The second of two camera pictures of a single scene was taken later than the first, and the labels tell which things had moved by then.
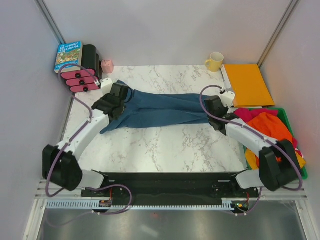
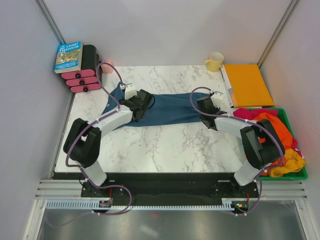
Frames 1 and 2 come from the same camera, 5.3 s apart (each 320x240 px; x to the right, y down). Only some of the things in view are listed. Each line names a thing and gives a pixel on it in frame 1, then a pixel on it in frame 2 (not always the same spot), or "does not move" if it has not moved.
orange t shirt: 272,125 does not move
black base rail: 165,185 does not move
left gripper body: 123,107 → 143,115
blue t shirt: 143,109 does not move
